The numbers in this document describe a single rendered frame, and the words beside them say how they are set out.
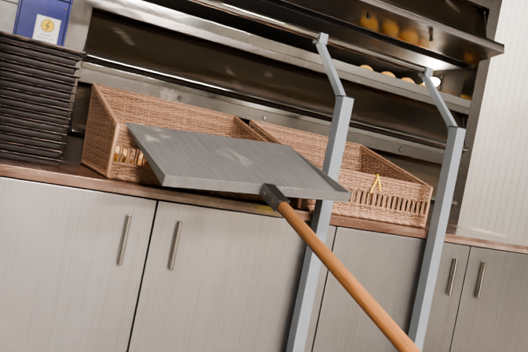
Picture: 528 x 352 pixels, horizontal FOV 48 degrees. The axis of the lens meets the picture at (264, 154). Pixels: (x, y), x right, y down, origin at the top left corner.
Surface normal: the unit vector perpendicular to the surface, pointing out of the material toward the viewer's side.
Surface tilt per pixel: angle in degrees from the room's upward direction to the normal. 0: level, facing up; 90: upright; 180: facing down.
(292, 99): 70
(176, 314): 90
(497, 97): 90
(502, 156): 90
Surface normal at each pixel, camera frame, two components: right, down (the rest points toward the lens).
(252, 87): 0.48, -0.26
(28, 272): 0.44, 0.09
